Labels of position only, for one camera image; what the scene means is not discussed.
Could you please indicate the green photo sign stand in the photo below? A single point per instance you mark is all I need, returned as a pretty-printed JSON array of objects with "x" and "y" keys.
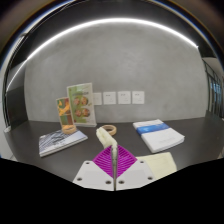
[{"x": 83, "y": 105}]

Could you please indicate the white book with blue band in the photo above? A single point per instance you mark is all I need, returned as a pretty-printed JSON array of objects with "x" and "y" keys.
[{"x": 160, "y": 136}]

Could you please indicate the black-framed glass door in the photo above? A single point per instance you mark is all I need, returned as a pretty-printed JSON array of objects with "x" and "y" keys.
[{"x": 215, "y": 90}]

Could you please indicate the beige tape roll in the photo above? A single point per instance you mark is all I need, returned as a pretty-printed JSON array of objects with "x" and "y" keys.
[{"x": 110, "y": 127}]

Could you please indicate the orange sign on wooden base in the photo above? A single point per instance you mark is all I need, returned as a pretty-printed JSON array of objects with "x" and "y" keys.
[{"x": 65, "y": 111}]

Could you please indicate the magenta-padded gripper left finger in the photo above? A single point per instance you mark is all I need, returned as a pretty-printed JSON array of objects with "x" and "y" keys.
[{"x": 93, "y": 175}]

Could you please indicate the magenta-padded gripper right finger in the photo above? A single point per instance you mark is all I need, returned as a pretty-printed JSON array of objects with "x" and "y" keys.
[{"x": 135, "y": 175}]

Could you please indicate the grey patterned magazine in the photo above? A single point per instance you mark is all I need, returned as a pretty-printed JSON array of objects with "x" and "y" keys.
[{"x": 60, "y": 141}]

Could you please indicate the cream towel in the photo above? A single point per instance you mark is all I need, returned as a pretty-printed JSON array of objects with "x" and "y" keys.
[{"x": 106, "y": 136}]

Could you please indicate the curved white light strip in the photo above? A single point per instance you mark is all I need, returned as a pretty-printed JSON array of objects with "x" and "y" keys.
[{"x": 110, "y": 20}]

